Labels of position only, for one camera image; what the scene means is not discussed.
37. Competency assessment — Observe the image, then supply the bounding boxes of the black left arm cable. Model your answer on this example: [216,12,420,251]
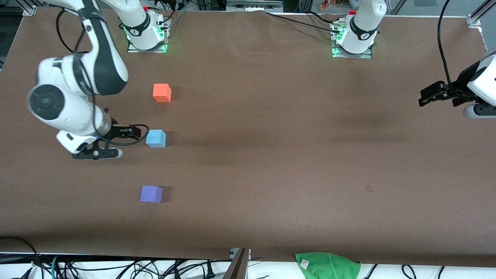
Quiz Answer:
[437,0,455,92]

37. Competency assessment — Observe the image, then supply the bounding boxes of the black cable tangle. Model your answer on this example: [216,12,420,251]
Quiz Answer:
[58,257,233,279]

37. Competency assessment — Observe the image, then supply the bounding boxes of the light blue foam block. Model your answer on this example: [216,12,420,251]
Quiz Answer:
[145,129,167,148]

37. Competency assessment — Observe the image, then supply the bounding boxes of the grey metal pole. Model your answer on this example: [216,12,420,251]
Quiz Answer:
[223,248,250,279]

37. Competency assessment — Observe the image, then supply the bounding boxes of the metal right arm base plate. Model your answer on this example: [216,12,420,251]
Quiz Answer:
[127,19,171,53]

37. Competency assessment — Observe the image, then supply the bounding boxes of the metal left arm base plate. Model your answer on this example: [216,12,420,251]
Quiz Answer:
[331,21,374,59]

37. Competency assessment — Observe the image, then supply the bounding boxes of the black looped floor cable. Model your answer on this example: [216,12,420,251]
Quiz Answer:
[0,236,44,279]

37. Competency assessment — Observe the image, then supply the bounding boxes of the short black table cable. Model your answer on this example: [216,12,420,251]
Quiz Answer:
[305,11,339,24]

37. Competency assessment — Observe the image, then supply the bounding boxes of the aluminium frame bracket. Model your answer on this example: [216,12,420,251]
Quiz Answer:
[466,0,489,28]
[22,0,41,17]

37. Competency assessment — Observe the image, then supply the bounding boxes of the green cloth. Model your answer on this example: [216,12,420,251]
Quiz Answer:
[294,252,362,279]

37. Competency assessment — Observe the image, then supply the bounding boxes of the brown table cover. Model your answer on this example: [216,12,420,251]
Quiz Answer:
[0,7,496,268]

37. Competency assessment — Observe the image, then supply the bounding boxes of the silver power strip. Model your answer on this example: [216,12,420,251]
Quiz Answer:
[226,0,284,12]

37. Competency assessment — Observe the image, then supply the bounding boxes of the colourful background objects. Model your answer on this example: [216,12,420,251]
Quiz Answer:
[319,0,350,11]

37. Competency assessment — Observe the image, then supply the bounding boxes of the long black table cable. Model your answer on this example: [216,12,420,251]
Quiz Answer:
[265,12,342,32]

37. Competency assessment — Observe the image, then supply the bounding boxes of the orange foam block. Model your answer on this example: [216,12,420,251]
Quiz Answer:
[153,83,172,103]

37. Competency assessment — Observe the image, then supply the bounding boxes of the purple foam block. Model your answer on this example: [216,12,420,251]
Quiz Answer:
[139,185,164,203]

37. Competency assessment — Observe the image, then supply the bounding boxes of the thin grey cable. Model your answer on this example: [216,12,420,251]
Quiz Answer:
[167,11,186,29]

